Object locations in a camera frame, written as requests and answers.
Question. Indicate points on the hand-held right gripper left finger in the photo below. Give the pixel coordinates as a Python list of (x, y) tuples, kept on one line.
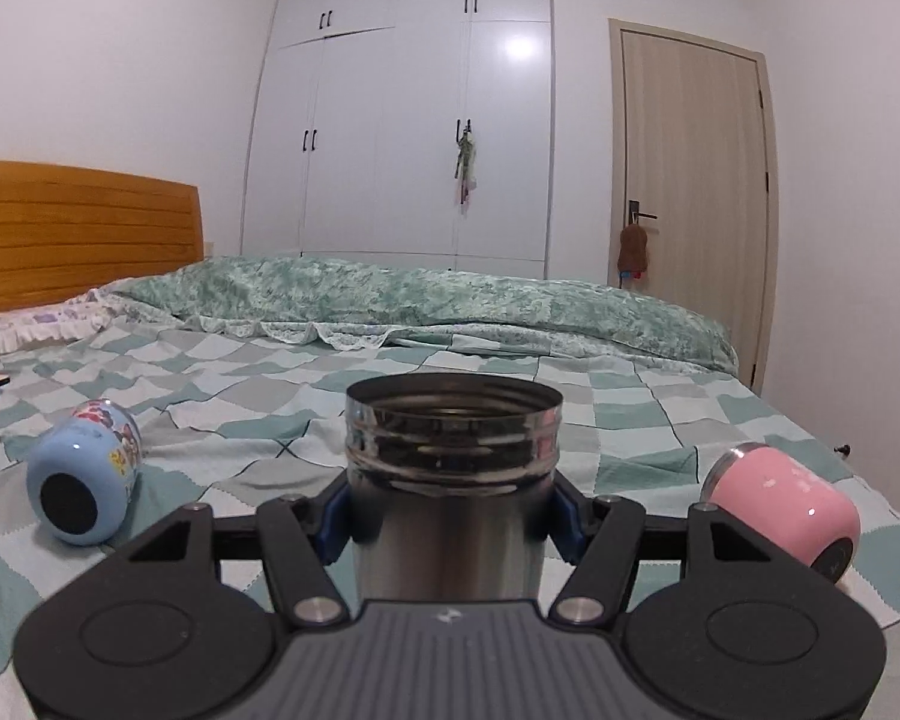
[(334, 525)]

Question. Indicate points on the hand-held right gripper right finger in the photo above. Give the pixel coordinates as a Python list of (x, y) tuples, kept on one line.
[(565, 525)]

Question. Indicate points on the stainless steel cup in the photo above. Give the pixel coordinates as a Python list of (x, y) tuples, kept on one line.
[(450, 487)]

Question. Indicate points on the pink cup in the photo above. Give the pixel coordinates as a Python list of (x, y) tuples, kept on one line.
[(787, 506)]

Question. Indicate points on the blue cartoon print cup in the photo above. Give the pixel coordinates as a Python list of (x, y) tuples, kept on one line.
[(90, 472)]

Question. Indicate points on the checked green bed sheet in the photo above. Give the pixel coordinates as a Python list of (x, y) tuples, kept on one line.
[(232, 390)]

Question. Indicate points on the green floral quilt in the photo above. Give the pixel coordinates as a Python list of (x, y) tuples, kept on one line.
[(435, 307)]

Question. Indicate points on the brown plush toy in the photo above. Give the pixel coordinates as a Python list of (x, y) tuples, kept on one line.
[(633, 249)]

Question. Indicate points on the floral frilled pillow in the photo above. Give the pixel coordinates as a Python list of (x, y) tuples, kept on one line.
[(37, 322)]

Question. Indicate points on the wooden door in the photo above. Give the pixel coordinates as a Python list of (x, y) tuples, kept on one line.
[(694, 187)]

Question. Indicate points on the green hanging ornament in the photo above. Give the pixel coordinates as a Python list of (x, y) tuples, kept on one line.
[(465, 165)]

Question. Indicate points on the wooden headboard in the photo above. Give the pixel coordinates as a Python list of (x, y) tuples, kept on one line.
[(75, 232)]

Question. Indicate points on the white wardrobe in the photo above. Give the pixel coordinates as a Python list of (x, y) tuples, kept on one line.
[(405, 112)]

